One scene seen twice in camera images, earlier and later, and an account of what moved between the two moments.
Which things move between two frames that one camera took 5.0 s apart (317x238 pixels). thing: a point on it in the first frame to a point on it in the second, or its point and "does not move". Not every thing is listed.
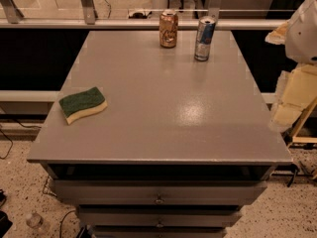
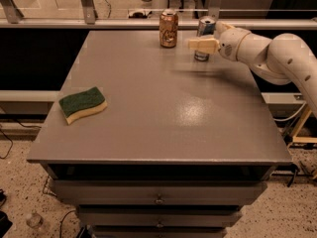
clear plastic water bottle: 34,219 does not move
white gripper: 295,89 to 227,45
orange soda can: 168,28 does not move
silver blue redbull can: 205,31 does not move
